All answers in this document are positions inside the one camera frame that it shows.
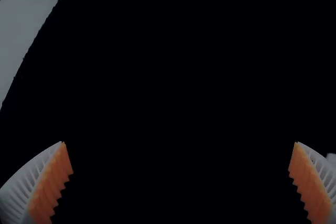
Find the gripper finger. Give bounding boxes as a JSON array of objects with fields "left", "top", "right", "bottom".
[
  {"left": 0, "top": 141, "right": 75, "bottom": 224},
  {"left": 288, "top": 141, "right": 336, "bottom": 224}
]

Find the black mat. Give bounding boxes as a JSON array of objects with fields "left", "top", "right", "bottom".
[{"left": 0, "top": 0, "right": 336, "bottom": 224}]

